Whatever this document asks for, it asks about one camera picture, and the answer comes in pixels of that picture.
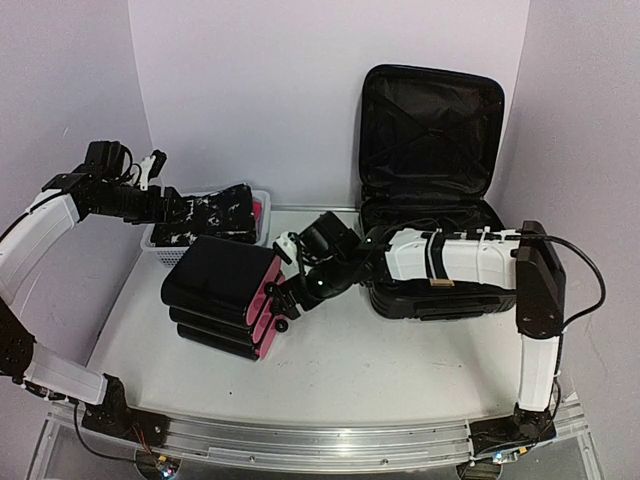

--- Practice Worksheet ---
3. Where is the black white patterned garment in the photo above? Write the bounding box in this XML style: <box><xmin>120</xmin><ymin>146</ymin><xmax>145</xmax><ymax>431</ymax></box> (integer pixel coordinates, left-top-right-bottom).
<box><xmin>150</xmin><ymin>184</ymin><xmax>258</xmax><ymax>248</ymax></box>

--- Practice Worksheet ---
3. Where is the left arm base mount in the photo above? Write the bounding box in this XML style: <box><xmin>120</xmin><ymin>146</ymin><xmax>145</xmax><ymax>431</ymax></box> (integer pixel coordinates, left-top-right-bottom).
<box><xmin>81</xmin><ymin>374</ymin><xmax>169</xmax><ymax>447</ymax></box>

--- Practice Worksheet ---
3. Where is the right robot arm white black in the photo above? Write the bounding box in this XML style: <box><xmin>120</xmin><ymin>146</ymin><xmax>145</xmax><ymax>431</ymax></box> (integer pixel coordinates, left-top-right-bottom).
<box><xmin>273</xmin><ymin>214</ymin><xmax>566</xmax><ymax>443</ymax></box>

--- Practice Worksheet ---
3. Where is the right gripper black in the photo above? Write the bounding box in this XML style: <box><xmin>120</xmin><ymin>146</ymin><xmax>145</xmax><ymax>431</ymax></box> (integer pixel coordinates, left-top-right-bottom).
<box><xmin>272</xmin><ymin>254</ymin><xmax>352</xmax><ymax>320</ymax></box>

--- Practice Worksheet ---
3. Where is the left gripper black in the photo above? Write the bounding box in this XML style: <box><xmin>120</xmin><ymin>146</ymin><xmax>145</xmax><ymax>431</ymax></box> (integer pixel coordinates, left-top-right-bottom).
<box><xmin>91</xmin><ymin>182</ymin><xmax>191</xmax><ymax>224</ymax></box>

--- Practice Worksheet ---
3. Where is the gold square box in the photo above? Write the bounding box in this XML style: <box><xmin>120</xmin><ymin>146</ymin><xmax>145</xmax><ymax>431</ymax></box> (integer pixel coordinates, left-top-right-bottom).
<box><xmin>429</xmin><ymin>279</ymin><xmax>455</xmax><ymax>288</ymax></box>

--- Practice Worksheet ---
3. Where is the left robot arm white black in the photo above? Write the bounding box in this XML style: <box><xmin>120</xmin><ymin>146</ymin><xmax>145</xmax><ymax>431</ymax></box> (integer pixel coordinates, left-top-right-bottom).
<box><xmin>1</xmin><ymin>173</ymin><xmax>185</xmax><ymax>437</ymax></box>

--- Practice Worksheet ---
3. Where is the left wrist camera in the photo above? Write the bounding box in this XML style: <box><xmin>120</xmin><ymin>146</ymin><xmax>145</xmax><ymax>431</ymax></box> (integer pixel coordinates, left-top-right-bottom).
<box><xmin>83</xmin><ymin>140</ymin><xmax>130</xmax><ymax>180</ymax></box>

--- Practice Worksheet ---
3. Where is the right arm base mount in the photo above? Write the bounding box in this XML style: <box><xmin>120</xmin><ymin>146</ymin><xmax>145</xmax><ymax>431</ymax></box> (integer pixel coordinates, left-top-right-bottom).
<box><xmin>469</xmin><ymin>404</ymin><xmax>558</xmax><ymax>458</ymax></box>

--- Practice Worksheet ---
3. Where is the black ribbed hard suitcase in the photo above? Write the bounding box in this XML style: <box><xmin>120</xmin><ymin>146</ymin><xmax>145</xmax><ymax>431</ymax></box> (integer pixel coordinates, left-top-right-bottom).
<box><xmin>357</xmin><ymin>62</ymin><xmax>519</xmax><ymax>321</ymax></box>

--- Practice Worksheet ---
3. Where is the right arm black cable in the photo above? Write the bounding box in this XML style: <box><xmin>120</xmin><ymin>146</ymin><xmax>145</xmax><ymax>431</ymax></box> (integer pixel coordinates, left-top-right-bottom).
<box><xmin>379</xmin><ymin>217</ymin><xmax>607</xmax><ymax>396</ymax></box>

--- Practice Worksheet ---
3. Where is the aluminium front rail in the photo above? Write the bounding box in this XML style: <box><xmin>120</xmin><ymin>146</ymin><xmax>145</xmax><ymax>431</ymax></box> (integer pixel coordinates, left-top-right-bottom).
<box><xmin>47</xmin><ymin>384</ymin><xmax>591</xmax><ymax>464</ymax></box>

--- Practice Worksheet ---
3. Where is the small red item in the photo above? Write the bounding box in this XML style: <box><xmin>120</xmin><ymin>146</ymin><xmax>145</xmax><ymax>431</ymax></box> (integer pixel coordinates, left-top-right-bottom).
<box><xmin>253</xmin><ymin>198</ymin><xmax>264</xmax><ymax>228</ymax></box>

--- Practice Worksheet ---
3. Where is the black pink small suitcase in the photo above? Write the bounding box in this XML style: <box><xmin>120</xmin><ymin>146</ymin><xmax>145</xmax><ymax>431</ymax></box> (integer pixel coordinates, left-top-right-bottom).
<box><xmin>160</xmin><ymin>235</ymin><xmax>284</xmax><ymax>361</ymax></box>

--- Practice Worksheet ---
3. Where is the white perforated plastic basket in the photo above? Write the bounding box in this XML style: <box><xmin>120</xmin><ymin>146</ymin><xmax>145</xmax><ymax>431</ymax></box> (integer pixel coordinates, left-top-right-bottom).
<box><xmin>140</xmin><ymin>184</ymin><xmax>271</xmax><ymax>268</ymax></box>

